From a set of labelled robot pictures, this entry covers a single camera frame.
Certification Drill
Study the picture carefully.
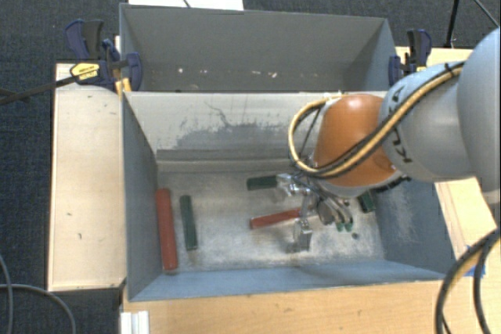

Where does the pale wood board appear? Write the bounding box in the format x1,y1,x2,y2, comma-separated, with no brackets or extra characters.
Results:
46,62,128,293

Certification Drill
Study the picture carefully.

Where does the dark green flat block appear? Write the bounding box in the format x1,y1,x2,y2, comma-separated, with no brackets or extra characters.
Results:
246,175,279,192
357,191,377,214
178,194,199,251

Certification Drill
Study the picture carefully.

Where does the grey metal bin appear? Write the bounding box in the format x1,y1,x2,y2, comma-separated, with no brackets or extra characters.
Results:
118,2,452,303

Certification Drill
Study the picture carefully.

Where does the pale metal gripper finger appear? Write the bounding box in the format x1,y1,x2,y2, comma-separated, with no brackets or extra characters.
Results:
273,173,303,204
286,217,315,253

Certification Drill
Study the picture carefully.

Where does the red-brown flat block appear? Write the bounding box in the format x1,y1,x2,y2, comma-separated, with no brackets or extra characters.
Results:
249,208,303,230
154,188,179,273

